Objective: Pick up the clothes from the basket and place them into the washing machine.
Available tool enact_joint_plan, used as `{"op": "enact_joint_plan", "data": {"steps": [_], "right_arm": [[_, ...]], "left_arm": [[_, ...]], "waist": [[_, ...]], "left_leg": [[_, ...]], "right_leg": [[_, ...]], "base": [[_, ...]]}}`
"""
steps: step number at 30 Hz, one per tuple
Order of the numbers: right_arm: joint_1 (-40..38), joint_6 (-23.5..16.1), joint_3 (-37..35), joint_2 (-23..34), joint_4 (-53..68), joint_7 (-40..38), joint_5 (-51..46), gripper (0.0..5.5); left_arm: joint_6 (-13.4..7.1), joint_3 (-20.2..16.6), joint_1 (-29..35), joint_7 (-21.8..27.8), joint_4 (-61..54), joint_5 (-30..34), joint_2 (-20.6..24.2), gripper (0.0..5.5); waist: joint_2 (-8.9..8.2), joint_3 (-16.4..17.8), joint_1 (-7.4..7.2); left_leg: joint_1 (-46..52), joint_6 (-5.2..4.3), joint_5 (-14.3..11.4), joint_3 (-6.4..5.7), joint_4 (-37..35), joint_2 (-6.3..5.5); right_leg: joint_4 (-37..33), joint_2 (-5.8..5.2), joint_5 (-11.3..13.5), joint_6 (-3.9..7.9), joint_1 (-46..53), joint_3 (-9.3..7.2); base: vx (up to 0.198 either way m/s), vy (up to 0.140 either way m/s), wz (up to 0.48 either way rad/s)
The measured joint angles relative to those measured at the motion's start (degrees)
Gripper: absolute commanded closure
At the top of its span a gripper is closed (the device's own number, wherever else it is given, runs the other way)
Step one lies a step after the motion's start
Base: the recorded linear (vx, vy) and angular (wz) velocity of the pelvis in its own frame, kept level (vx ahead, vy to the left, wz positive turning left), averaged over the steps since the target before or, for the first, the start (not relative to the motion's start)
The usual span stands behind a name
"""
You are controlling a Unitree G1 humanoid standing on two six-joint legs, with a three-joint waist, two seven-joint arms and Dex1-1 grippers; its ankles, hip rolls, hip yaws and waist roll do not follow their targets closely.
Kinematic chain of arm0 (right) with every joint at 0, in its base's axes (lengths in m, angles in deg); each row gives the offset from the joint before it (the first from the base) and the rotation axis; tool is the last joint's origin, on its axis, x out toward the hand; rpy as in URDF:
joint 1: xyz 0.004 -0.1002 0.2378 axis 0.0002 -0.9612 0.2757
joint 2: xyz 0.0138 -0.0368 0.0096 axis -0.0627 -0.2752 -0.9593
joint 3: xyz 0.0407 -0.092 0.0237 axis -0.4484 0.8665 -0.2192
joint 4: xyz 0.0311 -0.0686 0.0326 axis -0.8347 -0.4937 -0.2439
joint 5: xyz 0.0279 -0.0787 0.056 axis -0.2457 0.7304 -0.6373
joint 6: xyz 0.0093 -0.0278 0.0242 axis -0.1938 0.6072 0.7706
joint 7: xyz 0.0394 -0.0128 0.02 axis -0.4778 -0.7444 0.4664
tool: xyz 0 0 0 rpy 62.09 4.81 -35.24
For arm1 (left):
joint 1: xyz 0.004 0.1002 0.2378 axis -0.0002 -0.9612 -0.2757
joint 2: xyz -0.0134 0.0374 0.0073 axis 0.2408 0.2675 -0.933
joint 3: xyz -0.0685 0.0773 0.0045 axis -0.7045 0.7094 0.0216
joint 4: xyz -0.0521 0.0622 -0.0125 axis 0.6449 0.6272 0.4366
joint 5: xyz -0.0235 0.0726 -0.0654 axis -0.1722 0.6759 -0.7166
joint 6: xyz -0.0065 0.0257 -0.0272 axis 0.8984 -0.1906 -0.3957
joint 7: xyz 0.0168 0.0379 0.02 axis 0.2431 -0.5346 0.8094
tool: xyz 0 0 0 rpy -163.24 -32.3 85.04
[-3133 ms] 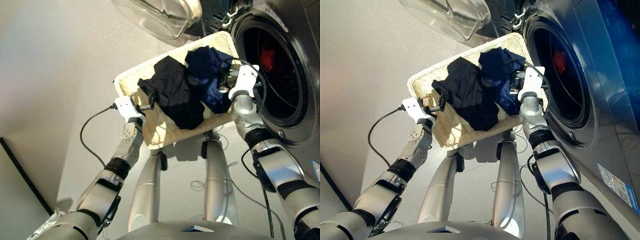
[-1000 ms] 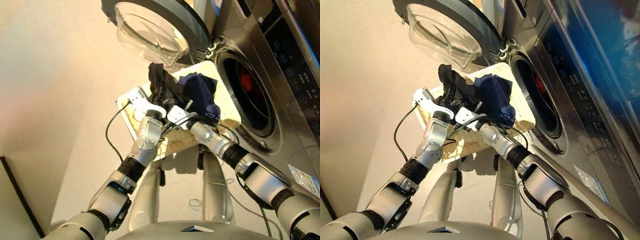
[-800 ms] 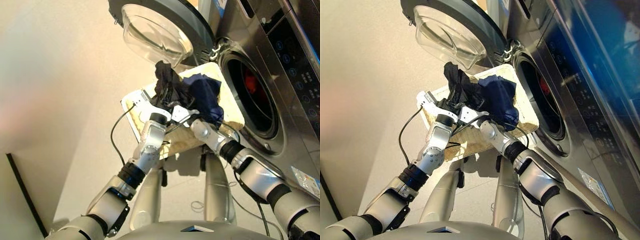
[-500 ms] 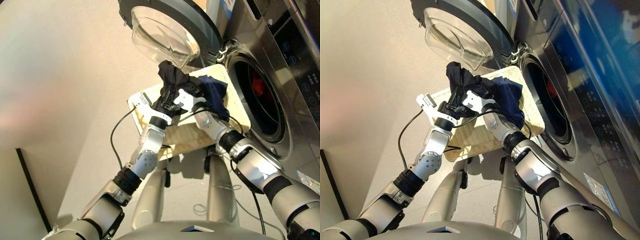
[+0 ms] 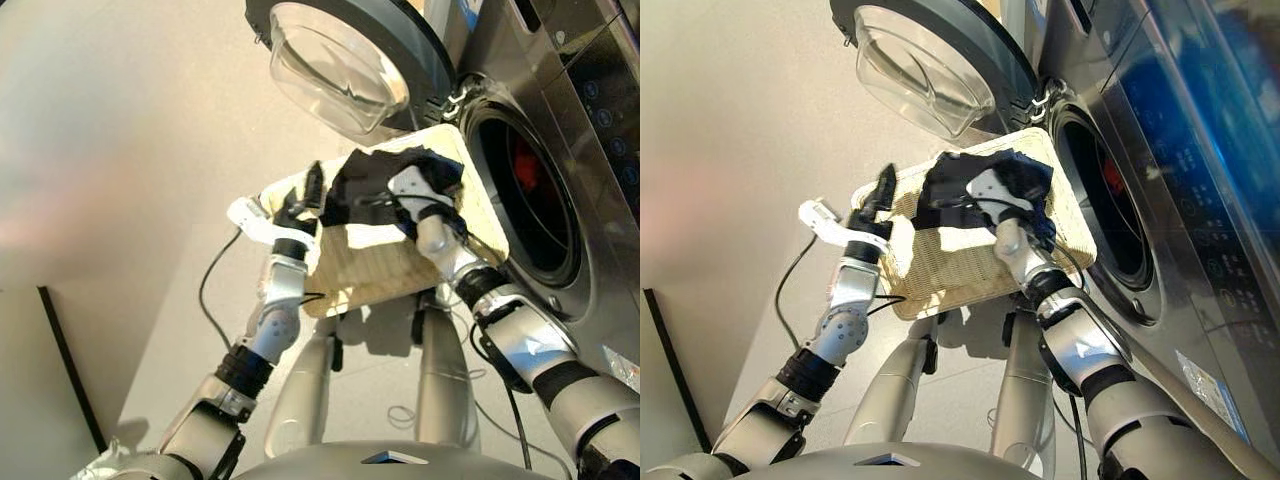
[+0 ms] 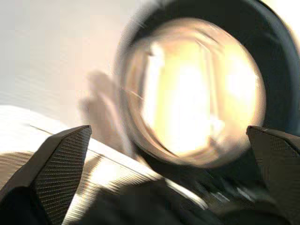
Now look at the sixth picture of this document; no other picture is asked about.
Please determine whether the pale woven laundry basket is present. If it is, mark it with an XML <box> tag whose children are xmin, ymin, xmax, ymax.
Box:
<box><xmin>0</xmin><ymin>104</ymin><xmax>209</xmax><ymax>225</ymax></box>

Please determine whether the round washing machine door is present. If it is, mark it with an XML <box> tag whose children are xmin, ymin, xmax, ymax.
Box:
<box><xmin>114</xmin><ymin>0</ymin><xmax>300</xmax><ymax>202</ymax></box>

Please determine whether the black cloth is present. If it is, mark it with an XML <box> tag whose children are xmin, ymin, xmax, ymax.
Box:
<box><xmin>70</xmin><ymin>174</ymin><xmax>291</xmax><ymax>225</ymax></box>

